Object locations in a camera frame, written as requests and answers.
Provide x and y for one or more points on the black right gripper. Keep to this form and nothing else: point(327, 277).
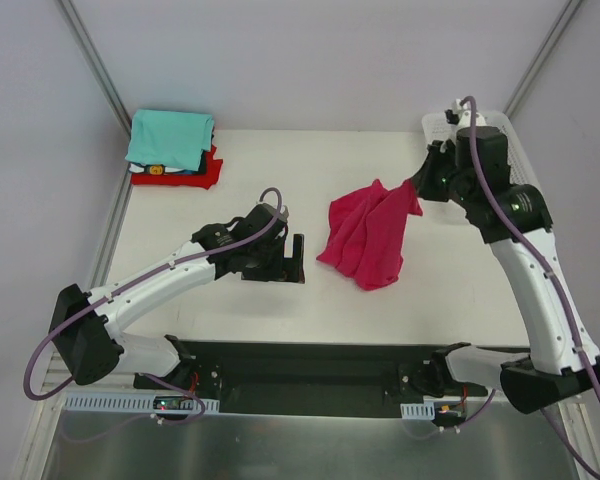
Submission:
point(431, 175)

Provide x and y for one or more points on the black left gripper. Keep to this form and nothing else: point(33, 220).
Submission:
point(278, 265)

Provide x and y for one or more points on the white plastic basket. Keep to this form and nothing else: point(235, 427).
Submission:
point(515, 150)

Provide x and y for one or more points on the crimson pink t shirt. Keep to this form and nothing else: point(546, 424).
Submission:
point(366, 233)

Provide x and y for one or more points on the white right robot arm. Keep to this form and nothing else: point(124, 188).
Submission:
point(514, 221)

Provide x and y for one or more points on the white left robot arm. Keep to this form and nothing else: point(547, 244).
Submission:
point(95, 343)

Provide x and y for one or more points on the folded teal t shirt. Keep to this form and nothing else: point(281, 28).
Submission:
point(169, 138)

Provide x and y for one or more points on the folded dark printed t shirt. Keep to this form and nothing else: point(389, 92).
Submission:
point(159, 170)

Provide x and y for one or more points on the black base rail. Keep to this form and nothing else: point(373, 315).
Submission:
point(301, 379)

